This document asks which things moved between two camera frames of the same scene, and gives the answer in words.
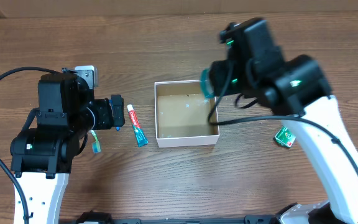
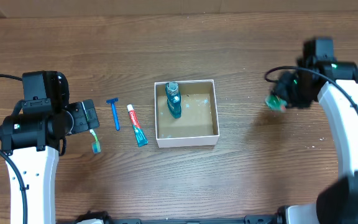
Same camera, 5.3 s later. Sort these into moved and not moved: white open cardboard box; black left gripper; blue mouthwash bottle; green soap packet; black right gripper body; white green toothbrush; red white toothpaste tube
Moved: black right gripper body; blue mouthwash bottle; green soap packet; black left gripper
Not moved: white green toothbrush; white open cardboard box; red white toothpaste tube
